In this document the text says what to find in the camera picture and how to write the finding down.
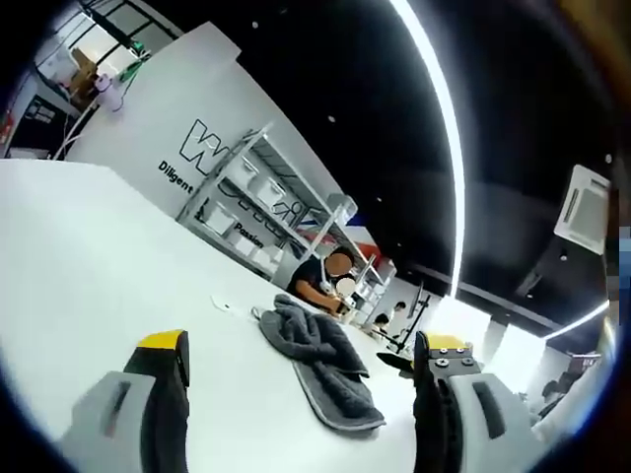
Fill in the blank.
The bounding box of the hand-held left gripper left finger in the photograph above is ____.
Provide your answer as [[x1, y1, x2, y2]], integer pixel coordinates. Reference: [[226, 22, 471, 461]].
[[54, 328, 191, 473]]

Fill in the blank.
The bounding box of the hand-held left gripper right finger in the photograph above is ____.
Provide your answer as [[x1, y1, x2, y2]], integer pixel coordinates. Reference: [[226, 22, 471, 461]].
[[412, 330, 539, 473]]

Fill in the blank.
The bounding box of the grey towel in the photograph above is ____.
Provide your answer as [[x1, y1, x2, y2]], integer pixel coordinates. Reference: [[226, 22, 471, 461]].
[[259, 294, 386, 432]]

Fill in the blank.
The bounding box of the black flat object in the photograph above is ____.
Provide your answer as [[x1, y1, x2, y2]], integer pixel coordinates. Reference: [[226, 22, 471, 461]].
[[377, 352, 416, 378]]

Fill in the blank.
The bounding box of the black monitor stand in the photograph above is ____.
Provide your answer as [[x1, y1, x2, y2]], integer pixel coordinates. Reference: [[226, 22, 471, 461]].
[[377, 283, 433, 354]]

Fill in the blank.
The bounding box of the white table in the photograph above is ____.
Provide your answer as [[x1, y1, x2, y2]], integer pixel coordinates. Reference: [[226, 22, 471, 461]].
[[0, 160, 435, 473]]

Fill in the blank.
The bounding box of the metal shelving rack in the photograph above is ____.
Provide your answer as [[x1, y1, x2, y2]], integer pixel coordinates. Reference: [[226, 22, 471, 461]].
[[176, 122, 395, 316]]

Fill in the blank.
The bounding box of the ceiling air conditioner unit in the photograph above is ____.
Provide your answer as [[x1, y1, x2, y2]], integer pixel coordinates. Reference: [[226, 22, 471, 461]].
[[552, 165, 613, 255]]

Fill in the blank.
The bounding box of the curved ceiling light strip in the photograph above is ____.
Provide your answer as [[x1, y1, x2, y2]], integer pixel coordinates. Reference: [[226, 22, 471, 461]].
[[388, 0, 467, 297]]

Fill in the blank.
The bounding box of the cardboard box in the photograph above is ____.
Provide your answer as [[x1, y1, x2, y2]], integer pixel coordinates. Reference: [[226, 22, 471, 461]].
[[68, 47, 100, 107]]

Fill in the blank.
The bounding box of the white cable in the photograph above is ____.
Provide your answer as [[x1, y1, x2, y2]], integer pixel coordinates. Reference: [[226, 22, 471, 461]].
[[210, 294, 262, 321]]

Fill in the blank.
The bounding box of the white partition wall with lettering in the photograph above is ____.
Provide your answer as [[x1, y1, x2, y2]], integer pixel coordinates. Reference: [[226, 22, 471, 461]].
[[51, 22, 346, 257]]

